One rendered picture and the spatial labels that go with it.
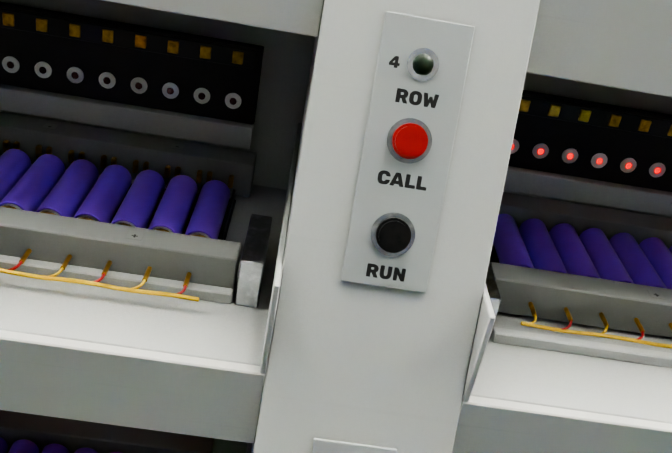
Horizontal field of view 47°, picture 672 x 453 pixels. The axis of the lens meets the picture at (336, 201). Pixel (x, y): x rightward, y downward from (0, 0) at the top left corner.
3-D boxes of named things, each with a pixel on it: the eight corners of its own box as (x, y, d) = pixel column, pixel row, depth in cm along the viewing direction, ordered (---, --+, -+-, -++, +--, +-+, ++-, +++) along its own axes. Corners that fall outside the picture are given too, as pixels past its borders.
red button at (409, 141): (425, 162, 34) (431, 126, 34) (389, 156, 34) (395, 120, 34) (421, 159, 35) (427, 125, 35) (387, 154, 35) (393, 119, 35)
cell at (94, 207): (131, 192, 48) (102, 246, 43) (102, 188, 48) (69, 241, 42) (132, 166, 47) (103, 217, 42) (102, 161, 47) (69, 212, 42)
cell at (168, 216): (196, 202, 49) (176, 257, 43) (167, 198, 48) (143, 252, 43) (199, 176, 48) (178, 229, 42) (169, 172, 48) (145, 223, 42)
